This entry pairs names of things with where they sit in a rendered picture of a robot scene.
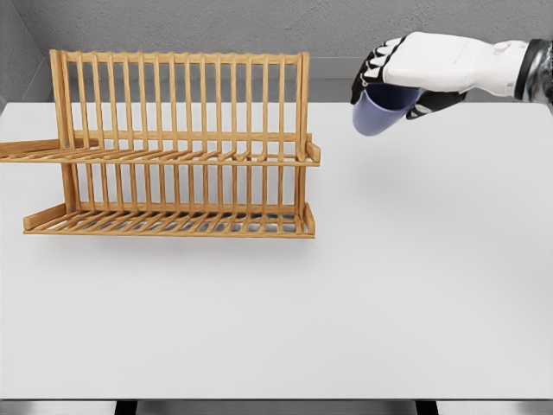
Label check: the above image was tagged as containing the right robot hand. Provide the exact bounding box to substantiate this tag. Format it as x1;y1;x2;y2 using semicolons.
349;31;486;121

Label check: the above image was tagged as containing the blue cup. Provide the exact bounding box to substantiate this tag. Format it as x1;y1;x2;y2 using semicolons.
352;82;422;138

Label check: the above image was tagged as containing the wooden dish rack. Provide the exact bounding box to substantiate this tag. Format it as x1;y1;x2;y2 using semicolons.
0;48;322;239

